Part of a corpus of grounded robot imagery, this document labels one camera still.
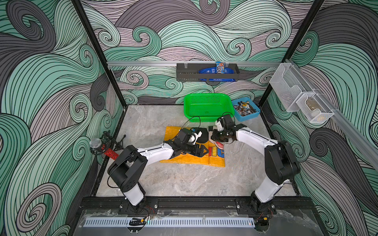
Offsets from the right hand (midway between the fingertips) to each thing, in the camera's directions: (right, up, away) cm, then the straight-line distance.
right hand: (214, 136), depth 93 cm
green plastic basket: (0, +21, +28) cm, 35 cm away
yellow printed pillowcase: (0, -12, -3) cm, 13 cm away
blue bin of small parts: (+30, +20, +25) cm, 44 cm away
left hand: (-8, -6, -9) cm, 13 cm away
